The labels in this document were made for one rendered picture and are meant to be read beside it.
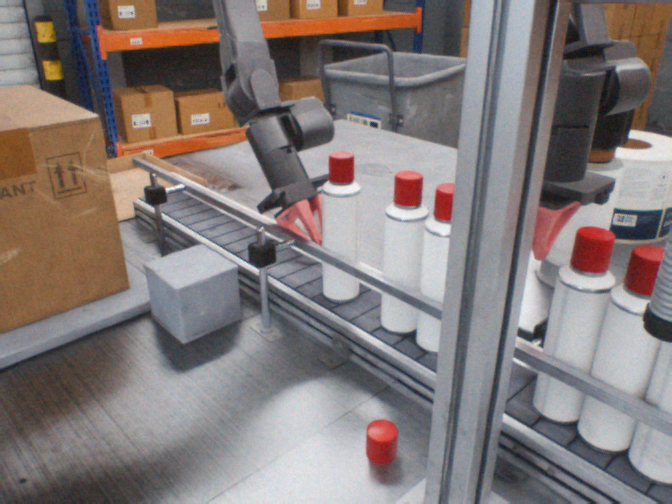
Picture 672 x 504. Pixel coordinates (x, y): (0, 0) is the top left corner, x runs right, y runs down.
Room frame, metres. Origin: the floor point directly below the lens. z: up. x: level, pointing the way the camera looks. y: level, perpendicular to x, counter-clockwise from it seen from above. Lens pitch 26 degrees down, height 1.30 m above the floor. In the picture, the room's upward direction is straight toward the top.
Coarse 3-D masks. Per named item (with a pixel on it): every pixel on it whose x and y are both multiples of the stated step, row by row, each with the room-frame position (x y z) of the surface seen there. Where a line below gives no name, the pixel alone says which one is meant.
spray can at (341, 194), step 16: (336, 160) 0.71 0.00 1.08; (352, 160) 0.72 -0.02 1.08; (336, 176) 0.71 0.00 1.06; (352, 176) 0.72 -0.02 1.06; (336, 192) 0.70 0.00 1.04; (352, 192) 0.70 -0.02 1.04; (336, 208) 0.70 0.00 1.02; (352, 208) 0.70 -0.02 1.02; (336, 224) 0.70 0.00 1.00; (352, 224) 0.70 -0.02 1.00; (336, 240) 0.70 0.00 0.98; (352, 240) 0.70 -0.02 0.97; (352, 256) 0.70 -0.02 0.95; (336, 272) 0.70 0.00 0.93; (336, 288) 0.70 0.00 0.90; (352, 288) 0.70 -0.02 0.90
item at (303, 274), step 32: (192, 224) 0.97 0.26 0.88; (224, 224) 0.97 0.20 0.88; (288, 256) 0.84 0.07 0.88; (320, 288) 0.74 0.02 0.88; (352, 320) 0.66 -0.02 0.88; (416, 352) 0.58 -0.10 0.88; (512, 384) 0.52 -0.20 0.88; (512, 416) 0.47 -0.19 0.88; (576, 448) 0.43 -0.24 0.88; (640, 480) 0.39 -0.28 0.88
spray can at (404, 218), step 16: (400, 176) 0.64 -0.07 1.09; (416, 176) 0.64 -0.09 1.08; (400, 192) 0.63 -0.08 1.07; (416, 192) 0.63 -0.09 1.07; (400, 208) 0.63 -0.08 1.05; (416, 208) 0.63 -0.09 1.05; (400, 224) 0.62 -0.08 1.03; (416, 224) 0.62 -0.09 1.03; (384, 240) 0.64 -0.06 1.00; (400, 240) 0.62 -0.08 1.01; (416, 240) 0.62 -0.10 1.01; (384, 256) 0.64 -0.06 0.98; (400, 256) 0.62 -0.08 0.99; (416, 256) 0.62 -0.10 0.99; (384, 272) 0.64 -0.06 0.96; (400, 272) 0.62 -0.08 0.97; (416, 272) 0.62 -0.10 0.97; (416, 288) 0.62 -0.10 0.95; (384, 304) 0.63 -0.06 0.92; (400, 304) 0.62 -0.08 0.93; (384, 320) 0.63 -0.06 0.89; (400, 320) 0.62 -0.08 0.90; (416, 320) 0.63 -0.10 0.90
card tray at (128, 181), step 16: (112, 160) 1.40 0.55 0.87; (128, 160) 1.42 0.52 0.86; (144, 160) 1.45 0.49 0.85; (160, 160) 1.39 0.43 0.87; (112, 176) 1.37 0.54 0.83; (128, 176) 1.37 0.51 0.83; (144, 176) 1.37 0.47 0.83; (192, 176) 1.28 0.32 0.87; (128, 192) 1.26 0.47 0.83; (128, 208) 1.16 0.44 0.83
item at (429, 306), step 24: (144, 168) 1.07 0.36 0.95; (192, 192) 0.94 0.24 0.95; (240, 216) 0.83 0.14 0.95; (336, 264) 0.67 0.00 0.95; (384, 288) 0.61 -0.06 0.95; (408, 288) 0.60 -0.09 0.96; (432, 312) 0.56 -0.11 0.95; (528, 360) 0.47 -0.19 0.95; (552, 360) 0.46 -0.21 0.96; (576, 384) 0.43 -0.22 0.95; (600, 384) 0.42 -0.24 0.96; (624, 408) 0.40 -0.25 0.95; (648, 408) 0.39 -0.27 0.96
